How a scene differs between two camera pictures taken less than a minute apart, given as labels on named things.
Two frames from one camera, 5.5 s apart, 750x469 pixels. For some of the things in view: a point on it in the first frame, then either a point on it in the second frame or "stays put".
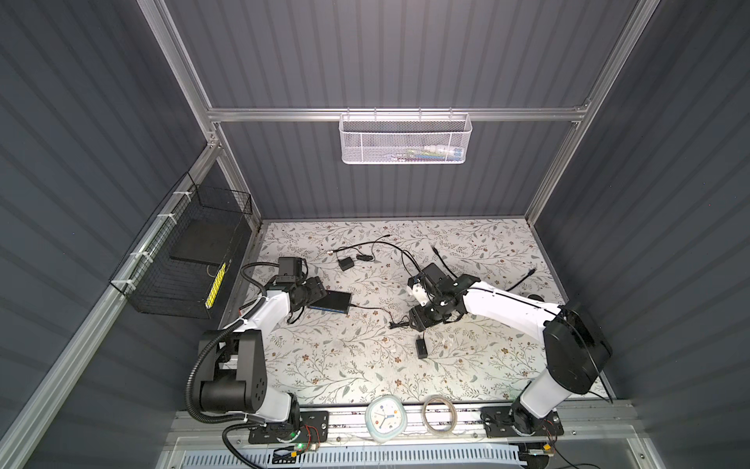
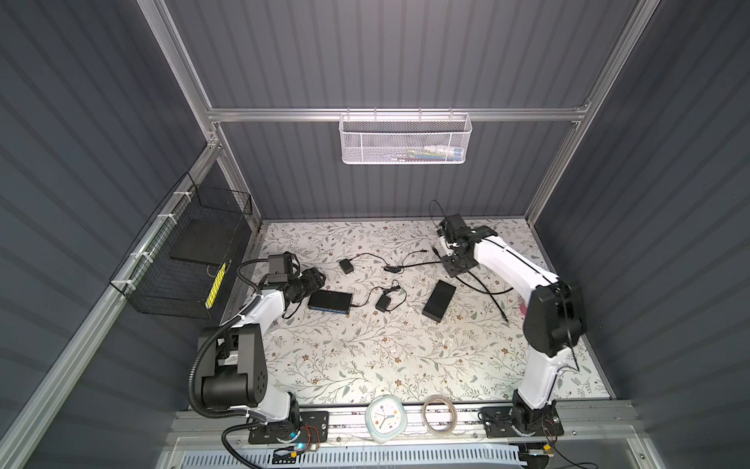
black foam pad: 207,240 stays put
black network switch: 336,301 stays put
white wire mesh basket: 405,139 stays put
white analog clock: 386,418 stays put
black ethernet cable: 375,241 -> 398,269
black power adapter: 422,350 -> 383,303
